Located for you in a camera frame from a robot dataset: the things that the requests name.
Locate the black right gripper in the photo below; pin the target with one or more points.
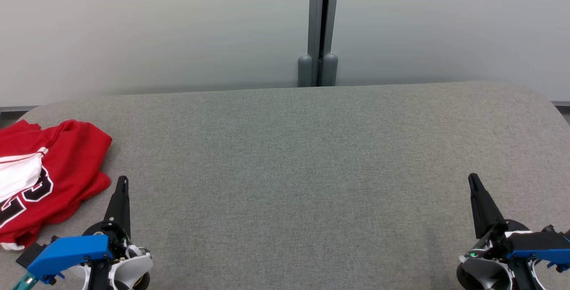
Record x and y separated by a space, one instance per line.
494 240

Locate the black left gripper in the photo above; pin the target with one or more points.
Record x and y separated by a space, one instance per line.
104 231

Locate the red jersey with white trim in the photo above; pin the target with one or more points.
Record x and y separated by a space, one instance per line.
75 161

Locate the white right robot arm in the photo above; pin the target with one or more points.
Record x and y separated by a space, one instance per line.
483 274

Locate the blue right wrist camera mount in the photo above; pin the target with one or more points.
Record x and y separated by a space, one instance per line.
539 243

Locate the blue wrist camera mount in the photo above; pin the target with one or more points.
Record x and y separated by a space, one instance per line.
67 252
539 243

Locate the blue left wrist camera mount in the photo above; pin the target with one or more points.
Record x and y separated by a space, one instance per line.
67 252

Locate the grey partition base rail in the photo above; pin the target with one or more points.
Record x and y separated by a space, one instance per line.
561 103
18 108

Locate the grey rounded post foot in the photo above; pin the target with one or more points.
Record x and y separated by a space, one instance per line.
330 69
305 71

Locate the grey metal partition post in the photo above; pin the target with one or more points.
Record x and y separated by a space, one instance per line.
315 14

